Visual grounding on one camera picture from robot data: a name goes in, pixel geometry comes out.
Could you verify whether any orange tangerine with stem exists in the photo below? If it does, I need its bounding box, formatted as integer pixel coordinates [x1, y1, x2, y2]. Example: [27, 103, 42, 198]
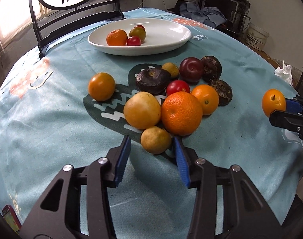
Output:
[261, 89, 286, 117]

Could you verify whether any small yellow fruit behind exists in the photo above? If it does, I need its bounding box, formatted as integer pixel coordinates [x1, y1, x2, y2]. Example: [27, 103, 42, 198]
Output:
[162, 62, 180, 78]

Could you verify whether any orange-green citrus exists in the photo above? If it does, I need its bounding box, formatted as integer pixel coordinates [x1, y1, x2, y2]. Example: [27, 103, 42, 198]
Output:
[88, 72, 116, 101]

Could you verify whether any large green-orange citrus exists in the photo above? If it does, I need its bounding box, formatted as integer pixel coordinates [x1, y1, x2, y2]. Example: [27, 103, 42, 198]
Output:
[129, 27, 147, 42]

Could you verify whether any white tissue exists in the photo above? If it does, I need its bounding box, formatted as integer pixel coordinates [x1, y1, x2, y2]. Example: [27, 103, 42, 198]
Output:
[274, 61, 293, 86]

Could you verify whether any blue clothes pile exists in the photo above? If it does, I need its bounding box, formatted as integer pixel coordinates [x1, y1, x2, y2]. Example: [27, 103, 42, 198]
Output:
[179, 2, 227, 28]

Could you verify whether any black metal shelf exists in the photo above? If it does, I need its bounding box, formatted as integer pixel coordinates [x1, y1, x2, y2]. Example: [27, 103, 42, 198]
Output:
[186, 0, 250, 40]

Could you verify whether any dark water chestnut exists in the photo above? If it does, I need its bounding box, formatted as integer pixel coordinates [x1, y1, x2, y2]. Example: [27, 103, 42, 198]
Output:
[136, 68, 171, 95]
[209, 79, 233, 106]
[200, 56, 222, 83]

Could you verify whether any mandarin on plate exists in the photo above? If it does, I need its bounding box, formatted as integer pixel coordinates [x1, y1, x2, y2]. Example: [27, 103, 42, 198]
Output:
[106, 29, 128, 46]

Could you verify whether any white bucket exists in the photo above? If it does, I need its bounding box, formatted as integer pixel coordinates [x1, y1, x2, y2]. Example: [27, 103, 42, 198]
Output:
[245, 23, 269, 51]

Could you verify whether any small yellow-green kumquat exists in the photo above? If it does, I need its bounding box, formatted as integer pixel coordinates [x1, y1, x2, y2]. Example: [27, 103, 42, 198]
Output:
[141, 126, 171, 154]

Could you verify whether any red green box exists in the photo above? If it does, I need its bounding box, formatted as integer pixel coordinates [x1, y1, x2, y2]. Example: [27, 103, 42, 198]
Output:
[2, 205, 22, 235]

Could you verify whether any pale yellow fruit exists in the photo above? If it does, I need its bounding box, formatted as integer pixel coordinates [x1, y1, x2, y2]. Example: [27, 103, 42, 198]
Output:
[123, 92, 161, 129]

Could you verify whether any smooth orange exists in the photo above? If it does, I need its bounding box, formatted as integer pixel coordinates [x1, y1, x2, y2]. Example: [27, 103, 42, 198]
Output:
[191, 84, 219, 116]

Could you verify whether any red cherry tomato in pile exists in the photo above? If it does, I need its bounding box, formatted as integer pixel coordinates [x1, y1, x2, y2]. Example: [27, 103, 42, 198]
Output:
[166, 80, 190, 96]

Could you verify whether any red cherry tomato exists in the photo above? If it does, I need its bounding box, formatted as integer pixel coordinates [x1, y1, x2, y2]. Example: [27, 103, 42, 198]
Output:
[126, 36, 142, 46]
[166, 80, 190, 96]

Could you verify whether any painted round screen stand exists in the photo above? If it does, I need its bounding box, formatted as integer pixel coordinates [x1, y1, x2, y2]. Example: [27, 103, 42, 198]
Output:
[28, 0, 124, 59]

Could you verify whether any dark water chestnut upright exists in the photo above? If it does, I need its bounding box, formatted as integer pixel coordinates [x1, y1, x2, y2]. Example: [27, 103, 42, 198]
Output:
[200, 56, 222, 83]

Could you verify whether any white oval plate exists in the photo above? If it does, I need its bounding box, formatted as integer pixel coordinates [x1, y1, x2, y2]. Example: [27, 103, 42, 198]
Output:
[88, 18, 191, 56]

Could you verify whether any bumpy orange mandarin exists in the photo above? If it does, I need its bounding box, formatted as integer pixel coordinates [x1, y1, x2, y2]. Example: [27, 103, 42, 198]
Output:
[161, 92, 203, 136]

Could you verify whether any dark water chestnut front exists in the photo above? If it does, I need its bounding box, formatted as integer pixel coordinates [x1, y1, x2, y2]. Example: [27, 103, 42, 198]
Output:
[209, 79, 233, 106]

